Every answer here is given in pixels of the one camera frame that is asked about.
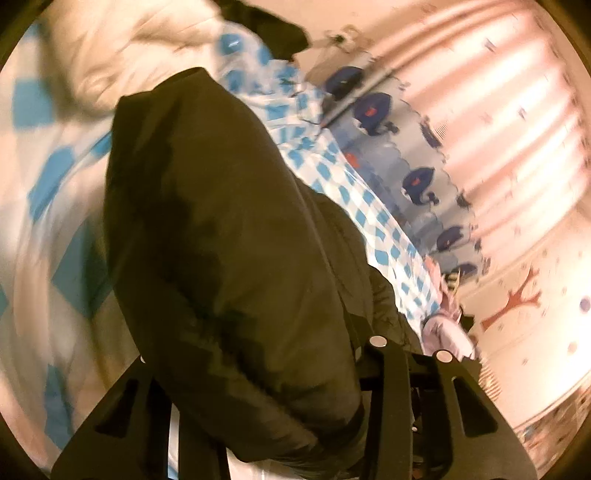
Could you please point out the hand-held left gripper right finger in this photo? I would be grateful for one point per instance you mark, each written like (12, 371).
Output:
(388, 374)

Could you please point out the black down jacket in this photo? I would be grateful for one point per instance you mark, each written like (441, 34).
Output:
(221, 230)

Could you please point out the black hooded jacket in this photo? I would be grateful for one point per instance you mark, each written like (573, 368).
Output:
(265, 23)

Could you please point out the whale print curtain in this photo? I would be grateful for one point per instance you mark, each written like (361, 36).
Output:
(485, 120)

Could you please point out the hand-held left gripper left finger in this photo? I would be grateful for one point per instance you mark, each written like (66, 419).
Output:
(115, 454)

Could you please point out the blue white checkered bed sheet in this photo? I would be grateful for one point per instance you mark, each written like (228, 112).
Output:
(51, 207)

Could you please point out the orange tree wall sticker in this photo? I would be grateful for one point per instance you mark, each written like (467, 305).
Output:
(512, 302)

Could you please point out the black white striped item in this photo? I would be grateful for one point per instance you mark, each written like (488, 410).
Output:
(452, 278)

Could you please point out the white down jacket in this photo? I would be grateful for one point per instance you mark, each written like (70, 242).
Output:
(138, 41)

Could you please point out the pink down jacket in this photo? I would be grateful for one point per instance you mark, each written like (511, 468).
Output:
(443, 327)

